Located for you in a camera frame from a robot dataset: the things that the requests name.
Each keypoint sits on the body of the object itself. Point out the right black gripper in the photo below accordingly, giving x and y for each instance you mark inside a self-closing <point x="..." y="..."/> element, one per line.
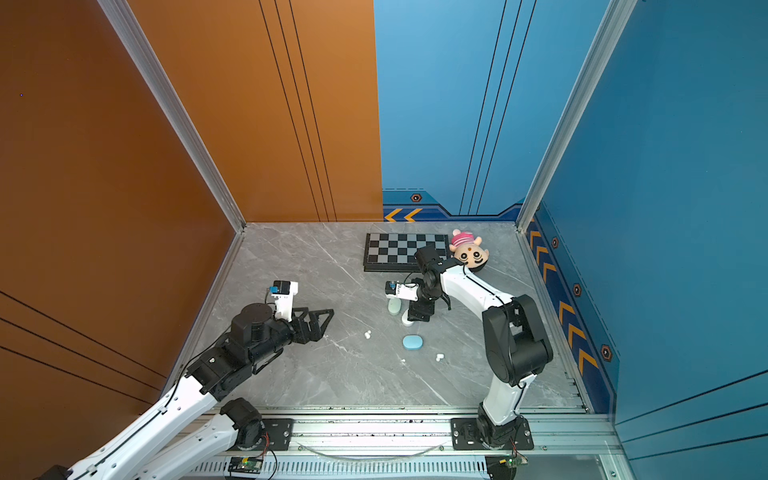
<point x="419" y="311"/>

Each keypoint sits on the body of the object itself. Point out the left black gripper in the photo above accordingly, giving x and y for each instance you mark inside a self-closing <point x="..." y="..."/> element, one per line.
<point x="316" y="333"/>

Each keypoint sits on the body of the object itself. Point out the light blue earbud case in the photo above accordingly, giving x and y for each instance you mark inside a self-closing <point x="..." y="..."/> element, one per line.
<point x="412" y="342"/>

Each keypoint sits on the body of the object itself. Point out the white earbud case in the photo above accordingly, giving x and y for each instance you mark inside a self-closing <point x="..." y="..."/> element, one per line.
<point x="407" y="319"/>

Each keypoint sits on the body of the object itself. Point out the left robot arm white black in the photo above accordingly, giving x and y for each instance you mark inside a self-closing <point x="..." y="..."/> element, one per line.
<point x="195" y="420"/>

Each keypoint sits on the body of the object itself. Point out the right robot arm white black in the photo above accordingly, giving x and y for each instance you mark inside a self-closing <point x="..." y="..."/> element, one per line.
<point x="517" y="346"/>

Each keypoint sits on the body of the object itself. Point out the black white chessboard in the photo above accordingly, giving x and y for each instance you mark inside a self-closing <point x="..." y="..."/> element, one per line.
<point x="395" y="252"/>

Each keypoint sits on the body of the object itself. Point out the pink plush doll head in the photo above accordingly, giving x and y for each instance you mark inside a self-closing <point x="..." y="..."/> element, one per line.
<point x="467" y="248"/>

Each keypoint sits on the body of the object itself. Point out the green circuit board left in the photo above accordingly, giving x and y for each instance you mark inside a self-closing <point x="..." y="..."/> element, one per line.
<point x="245" y="465"/>

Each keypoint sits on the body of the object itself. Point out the circuit board right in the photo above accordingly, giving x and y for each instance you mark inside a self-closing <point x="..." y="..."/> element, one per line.
<point x="513" y="461"/>

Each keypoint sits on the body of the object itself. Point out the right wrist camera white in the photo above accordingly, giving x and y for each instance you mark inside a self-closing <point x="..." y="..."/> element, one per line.
<point x="401" y="290"/>

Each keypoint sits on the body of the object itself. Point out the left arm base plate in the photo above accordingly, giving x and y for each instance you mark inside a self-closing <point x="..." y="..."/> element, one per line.
<point x="273" y="434"/>

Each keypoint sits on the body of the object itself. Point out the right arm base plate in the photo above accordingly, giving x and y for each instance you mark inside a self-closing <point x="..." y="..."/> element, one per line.
<point x="479" y="434"/>

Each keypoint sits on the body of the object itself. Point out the left aluminium corner post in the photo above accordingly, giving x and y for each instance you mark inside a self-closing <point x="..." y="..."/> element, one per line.
<point x="129" y="31"/>

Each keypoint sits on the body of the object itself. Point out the aluminium corner post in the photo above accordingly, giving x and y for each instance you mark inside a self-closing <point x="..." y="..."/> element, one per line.
<point x="129" y="31"/>
<point x="607" y="36"/>

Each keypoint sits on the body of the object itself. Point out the right aluminium corner post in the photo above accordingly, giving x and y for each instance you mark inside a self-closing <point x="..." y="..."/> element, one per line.
<point x="607" y="36"/>

